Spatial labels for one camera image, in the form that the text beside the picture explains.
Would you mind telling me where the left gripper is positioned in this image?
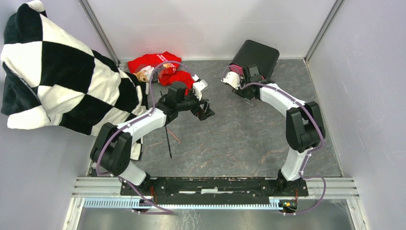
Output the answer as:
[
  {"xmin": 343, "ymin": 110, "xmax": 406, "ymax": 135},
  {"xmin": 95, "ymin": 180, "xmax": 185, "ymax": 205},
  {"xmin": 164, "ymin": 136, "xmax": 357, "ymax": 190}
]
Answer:
[{"xmin": 177, "ymin": 89, "xmax": 214, "ymax": 121}]

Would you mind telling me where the rose pencil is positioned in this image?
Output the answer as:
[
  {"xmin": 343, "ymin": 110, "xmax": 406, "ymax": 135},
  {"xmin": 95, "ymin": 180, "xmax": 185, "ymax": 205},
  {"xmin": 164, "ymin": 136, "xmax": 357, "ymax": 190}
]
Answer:
[{"xmin": 167, "ymin": 128, "xmax": 181, "ymax": 143}]

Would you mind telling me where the black pink drawer organizer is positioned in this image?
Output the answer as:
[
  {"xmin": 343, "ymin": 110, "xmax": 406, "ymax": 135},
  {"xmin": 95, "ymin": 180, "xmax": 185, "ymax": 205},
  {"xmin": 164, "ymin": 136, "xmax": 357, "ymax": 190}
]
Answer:
[{"xmin": 229, "ymin": 40, "xmax": 280, "ymax": 83}]

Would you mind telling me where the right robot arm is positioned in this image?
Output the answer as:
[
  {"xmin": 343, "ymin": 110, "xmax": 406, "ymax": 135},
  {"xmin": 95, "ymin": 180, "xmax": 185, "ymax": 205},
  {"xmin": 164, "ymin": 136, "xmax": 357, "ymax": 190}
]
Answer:
[{"xmin": 224, "ymin": 65, "xmax": 325, "ymax": 196}]

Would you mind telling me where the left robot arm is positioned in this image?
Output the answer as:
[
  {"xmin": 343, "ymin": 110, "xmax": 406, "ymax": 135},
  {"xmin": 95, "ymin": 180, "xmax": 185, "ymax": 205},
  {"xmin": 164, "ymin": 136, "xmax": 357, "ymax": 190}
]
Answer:
[{"xmin": 90, "ymin": 80, "xmax": 214, "ymax": 195}]

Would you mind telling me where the black thin brush stick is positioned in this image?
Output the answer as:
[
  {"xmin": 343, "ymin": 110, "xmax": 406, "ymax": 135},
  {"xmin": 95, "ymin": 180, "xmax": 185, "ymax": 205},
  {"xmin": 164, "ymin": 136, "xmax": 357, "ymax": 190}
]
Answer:
[{"xmin": 164, "ymin": 125, "xmax": 172, "ymax": 159}]

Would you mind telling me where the red cloth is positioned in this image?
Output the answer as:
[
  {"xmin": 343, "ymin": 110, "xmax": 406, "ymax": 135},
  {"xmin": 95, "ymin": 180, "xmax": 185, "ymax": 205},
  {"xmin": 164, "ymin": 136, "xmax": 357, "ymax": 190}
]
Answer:
[{"xmin": 127, "ymin": 52, "xmax": 194, "ymax": 89}]

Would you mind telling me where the small plush doll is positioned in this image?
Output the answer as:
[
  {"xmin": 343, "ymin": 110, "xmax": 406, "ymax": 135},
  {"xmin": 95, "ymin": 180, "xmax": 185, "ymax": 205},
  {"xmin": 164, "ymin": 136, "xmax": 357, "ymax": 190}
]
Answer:
[{"xmin": 134, "ymin": 66, "xmax": 158, "ymax": 82}]

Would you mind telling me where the black white checkered blanket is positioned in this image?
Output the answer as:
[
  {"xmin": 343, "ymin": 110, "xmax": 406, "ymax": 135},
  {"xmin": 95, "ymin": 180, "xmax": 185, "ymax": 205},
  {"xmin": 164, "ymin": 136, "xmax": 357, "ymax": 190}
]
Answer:
[{"xmin": 0, "ymin": 0, "xmax": 150, "ymax": 161}]

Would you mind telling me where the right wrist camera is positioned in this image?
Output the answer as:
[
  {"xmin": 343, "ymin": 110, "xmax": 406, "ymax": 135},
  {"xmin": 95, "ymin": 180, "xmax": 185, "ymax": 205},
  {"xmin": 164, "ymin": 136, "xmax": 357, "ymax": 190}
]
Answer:
[{"xmin": 221, "ymin": 71, "xmax": 241, "ymax": 90}]

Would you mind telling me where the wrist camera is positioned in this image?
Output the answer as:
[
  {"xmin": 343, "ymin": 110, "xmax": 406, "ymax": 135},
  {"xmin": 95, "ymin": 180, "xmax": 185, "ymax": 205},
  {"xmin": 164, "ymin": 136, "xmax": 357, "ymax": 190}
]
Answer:
[
  {"xmin": 192, "ymin": 74, "xmax": 208, "ymax": 101},
  {"xmin": 221, "ymin": 71, "xmax": 241, "ymax": 90}
]

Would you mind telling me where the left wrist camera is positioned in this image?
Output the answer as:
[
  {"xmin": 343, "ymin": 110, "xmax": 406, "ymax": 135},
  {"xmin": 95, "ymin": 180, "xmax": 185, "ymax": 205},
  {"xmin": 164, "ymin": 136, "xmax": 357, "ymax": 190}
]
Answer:
[{"xmin": 192, "ymin": 74, "xmax": 208, "ymax": 101}]

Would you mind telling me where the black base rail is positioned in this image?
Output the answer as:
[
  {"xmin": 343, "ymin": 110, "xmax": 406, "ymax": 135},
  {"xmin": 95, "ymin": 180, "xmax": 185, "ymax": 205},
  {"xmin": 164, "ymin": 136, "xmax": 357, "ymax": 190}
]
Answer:
[{"xmin": 137, "ymin": 177, "xmax": 309, "ymax": 206}]

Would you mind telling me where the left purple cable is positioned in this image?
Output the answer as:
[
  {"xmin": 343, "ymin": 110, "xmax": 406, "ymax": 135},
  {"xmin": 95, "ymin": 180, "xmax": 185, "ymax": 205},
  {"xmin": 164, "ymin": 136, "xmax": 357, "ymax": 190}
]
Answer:
[{"xmin": 95, "ymin": 61, "xmax": 199, "ymax": 215}]

